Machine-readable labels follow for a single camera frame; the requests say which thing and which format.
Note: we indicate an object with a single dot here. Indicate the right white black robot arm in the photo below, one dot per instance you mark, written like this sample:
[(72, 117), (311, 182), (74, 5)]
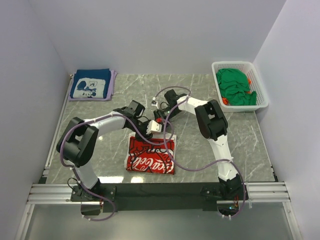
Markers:
[(213, 126)]

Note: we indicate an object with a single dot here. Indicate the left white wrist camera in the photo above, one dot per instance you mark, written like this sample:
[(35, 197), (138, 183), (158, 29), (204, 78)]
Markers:
[(154, 127)]

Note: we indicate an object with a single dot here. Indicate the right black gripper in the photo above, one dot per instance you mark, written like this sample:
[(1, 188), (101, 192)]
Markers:
[(160, 114)]

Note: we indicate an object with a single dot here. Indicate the folded lilac t-shirt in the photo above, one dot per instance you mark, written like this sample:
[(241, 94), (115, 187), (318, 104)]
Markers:
[(112, 80)]

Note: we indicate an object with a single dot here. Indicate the white plastic basket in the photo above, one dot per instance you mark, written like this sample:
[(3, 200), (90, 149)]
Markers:
[(255, 84)]

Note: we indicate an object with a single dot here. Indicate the aluminium extrusion rail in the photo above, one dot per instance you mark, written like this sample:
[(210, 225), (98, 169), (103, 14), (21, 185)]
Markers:
[(57, 194)]

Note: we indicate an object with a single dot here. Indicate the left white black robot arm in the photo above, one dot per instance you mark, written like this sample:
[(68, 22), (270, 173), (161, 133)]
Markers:
[(77, 143)]

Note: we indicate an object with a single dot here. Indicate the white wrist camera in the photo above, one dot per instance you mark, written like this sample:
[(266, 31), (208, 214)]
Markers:
[(155, 103), (154, 127)]

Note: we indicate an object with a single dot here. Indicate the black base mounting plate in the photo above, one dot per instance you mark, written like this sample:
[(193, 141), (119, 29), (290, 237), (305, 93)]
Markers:
[(160, 196)]

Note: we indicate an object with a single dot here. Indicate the green t-shirt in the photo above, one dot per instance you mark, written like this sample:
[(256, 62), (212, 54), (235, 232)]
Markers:
[(230, 73)]

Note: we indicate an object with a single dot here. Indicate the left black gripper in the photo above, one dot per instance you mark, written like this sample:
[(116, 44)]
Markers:
[(145, 128)]

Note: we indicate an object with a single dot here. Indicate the white t-shirt red print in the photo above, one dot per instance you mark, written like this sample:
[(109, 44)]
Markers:
[(143, 157)]

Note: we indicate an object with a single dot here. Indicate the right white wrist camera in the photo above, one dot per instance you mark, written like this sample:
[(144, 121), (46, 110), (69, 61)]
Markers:
[(155, 103)]

